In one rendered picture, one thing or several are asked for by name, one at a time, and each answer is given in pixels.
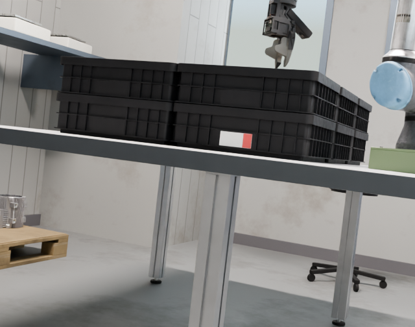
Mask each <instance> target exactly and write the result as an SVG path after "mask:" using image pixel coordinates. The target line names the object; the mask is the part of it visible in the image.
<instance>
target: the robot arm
mask: <svg viewBox="0 0 415 327"><path fill-rule="evenodd" d="M297 2H298V0H269V4H268V12H267V18H266V19H265V20H264V25H263V33H262V35H263V36H268V37H271V38H277V40H274V41H273V44H272V47H268V48H266V49H265V54H266V55H268V56H269V57H271V58H273V59H274V60H275V68H278V67H279V66H280V65H281V59H282V56H284V57H285V58H284V61H283V67H286V66H287V64H288V63H289V60H290V57H291V54H292V50H293V48H294V42H295V37H296V34H297V35H298V36H299V37H300V38H301V39H307V38H310V37H311V35H312V34H313V33H312V32H311V30H310V29H309V28H308V27H307V26H306V24H305V23H304V22H303V21H302V20H301V19H300V18H299V17H298V16H297V15H296V13H295V12H294V11H293V10H292V9H293V8H296V3H297ZM264 30H265V31H264ZM376 68H377V69H376V70H374V71H373V73H372V75H371V77H370V92H371V94H372V97H373V98H374V100H375V101H376V102H377V103H378V104H380V105H381V106H384V107H386V108H388V109H391V110H399V111H403V112H405V122H404V126H403V129H402V131H401V134H400V135H399V138H398V140H397V142H396V149H409V150H415V0H398V1H397V8H396V16H395V21H394V28H393V33H392V40H391V44H390V50H389V52H388V53H387V54H385V55H384V56H383V59H382V63H381V64H379V65H378V66H377V67H376Z"/></svg>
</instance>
